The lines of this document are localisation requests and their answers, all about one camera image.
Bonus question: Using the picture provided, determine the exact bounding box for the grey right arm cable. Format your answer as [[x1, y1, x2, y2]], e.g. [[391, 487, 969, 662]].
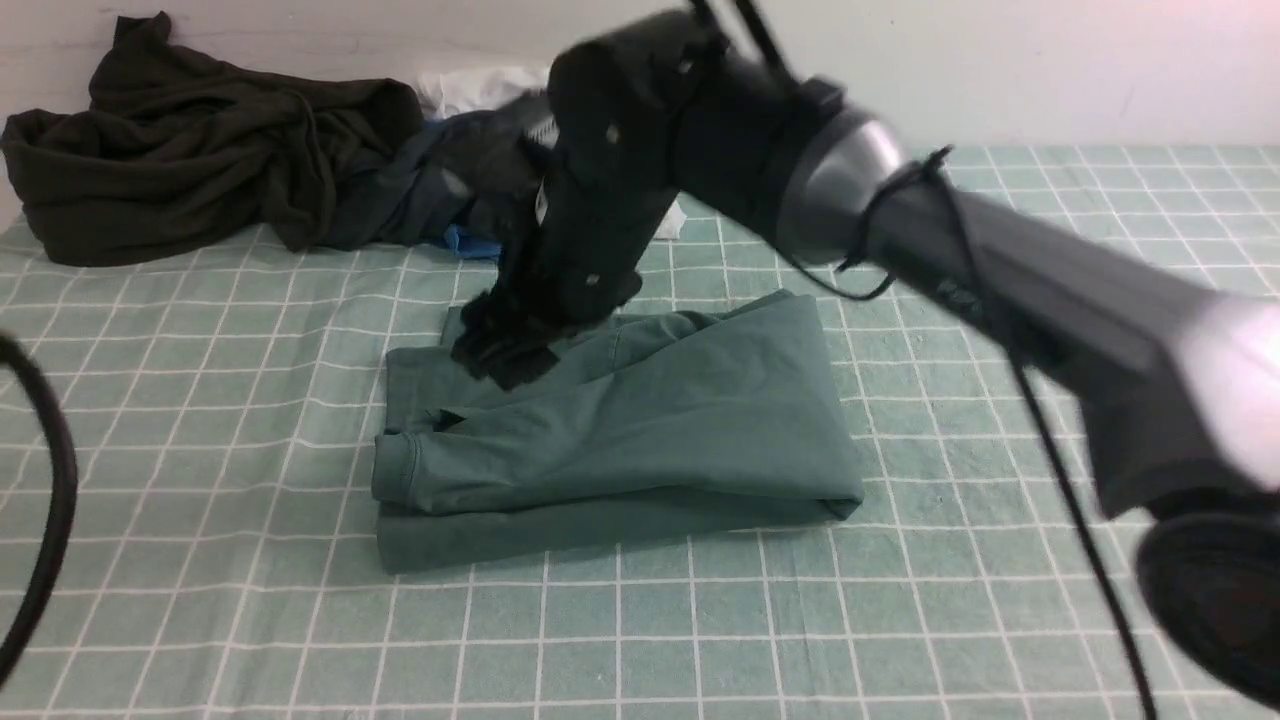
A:
[[690, 0, 1161, 720]]

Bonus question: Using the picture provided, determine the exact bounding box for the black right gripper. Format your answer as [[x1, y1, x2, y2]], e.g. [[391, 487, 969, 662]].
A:
[[451, 10, 762, 391]]

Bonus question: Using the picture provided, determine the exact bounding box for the dark navy crumpled garment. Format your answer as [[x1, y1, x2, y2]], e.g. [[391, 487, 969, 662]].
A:
[[319, 92, 554, 260]]

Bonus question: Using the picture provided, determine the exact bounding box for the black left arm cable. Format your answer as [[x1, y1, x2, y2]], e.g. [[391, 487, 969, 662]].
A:
[[0, 334, 81, 682]]

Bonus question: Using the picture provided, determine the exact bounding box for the white crumpled garment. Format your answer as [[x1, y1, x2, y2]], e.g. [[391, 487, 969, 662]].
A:
[[413, 67, 687, 242]]

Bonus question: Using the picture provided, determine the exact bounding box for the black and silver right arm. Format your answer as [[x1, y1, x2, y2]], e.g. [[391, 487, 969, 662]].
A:
[[453, 1, 1279, 717]]

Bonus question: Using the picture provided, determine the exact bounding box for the blue crumpled garment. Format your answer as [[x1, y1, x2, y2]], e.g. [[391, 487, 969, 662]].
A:
[[426, 110, 504, 261]]

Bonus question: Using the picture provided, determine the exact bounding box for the green checked tablecloth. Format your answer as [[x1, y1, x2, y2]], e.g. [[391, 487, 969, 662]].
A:
[[0, 146, 1280, 720]]

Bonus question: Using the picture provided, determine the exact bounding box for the dark olive crumpled garment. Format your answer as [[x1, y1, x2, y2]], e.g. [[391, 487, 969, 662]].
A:
[[3, 12, 424, 266]]

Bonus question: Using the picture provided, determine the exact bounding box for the green long sleeve shirt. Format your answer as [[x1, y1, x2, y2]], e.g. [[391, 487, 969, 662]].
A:
[[371, 290, 864, 575]]

